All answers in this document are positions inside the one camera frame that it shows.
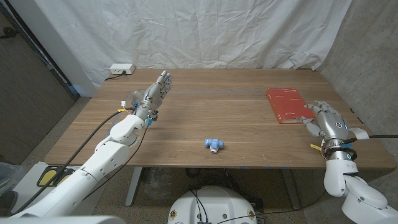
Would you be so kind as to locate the yellow black foot pedal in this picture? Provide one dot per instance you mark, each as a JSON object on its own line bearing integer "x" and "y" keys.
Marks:
{"x": 47, "y": 178}
{"x": 63, "y": 179}

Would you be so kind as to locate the grey plastic bin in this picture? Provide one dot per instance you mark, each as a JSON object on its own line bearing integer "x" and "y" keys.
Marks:
{"x": 9, "y": 177}

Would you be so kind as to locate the white pedal base plate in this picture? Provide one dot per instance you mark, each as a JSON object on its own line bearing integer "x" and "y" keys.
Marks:
{"x": 29, "y": 179}

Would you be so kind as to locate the white wrinkled backdrop sheet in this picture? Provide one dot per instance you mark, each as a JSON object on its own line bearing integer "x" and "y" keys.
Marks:
{"x": 199, "y": 31}

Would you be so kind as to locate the blue toy camera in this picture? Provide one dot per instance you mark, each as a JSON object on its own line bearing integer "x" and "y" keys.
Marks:
{"x": 213, "y": 144}

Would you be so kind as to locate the clear plastic cup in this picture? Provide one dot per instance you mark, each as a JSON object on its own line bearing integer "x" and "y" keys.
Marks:
{"x": 138, "y": 95}

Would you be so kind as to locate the red notebook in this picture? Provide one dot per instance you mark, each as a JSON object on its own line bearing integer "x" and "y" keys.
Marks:
{"x": 287, "y": 104}

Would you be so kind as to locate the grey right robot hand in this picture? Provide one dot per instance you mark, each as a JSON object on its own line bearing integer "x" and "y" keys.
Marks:
{"x": 332, "y": 126}

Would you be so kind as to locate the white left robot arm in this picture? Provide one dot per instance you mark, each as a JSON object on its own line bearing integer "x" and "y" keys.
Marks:
{"x": 99, "y": 165}

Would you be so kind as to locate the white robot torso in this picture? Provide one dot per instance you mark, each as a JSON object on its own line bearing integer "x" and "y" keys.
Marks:
{"x": 214, "y": 205}

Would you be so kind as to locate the white power strip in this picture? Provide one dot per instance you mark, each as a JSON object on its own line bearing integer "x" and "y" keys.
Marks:
{"x": 122, "y": 68}

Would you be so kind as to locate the grey metal table leg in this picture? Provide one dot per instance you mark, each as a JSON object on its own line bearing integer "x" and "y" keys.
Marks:
{"x": 292, "y": 191}
{"x": 133, "y": 186}

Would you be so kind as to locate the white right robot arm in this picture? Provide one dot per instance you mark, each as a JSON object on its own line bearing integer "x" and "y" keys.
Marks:
{"x": 339, "y": 174}

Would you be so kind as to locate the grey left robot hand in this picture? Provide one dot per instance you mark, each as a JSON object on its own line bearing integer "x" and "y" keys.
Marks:
{"x": 154, "y": 95}

